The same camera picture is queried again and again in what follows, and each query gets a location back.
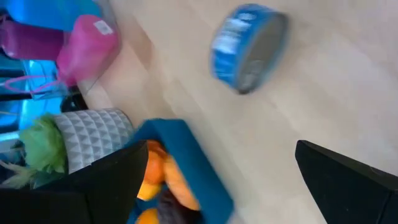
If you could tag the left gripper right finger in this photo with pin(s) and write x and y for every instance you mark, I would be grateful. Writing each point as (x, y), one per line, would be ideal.
(348, 199)

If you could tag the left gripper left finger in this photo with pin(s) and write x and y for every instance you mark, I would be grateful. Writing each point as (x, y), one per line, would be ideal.
(93, 199)

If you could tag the yellow-orange mango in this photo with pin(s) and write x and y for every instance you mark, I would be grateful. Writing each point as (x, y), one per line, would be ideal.
(147, 191)

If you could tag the smooth orange fruit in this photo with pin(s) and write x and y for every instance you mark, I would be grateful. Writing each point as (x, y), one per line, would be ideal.
(147, 217)

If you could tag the red-orange lumpy food item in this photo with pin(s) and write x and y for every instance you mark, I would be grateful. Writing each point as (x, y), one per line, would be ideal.
(155, 168)

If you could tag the dark purple food item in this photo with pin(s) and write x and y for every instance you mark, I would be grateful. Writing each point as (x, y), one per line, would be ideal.
(174, 210)

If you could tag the pink squeeze bottle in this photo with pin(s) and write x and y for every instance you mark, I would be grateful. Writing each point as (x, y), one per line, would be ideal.
(87, 49)

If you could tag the purple squeeze bottle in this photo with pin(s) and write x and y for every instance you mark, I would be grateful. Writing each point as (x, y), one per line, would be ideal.
(31, 42)

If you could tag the blue label tin can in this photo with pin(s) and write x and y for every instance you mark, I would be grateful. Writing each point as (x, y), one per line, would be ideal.
(245, 49)

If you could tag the succulent in white patterned pot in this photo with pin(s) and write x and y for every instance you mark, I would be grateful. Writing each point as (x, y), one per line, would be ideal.
(93, 133)

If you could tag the teal plastic bin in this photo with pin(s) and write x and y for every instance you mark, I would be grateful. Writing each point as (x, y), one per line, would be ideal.
(202, 174)

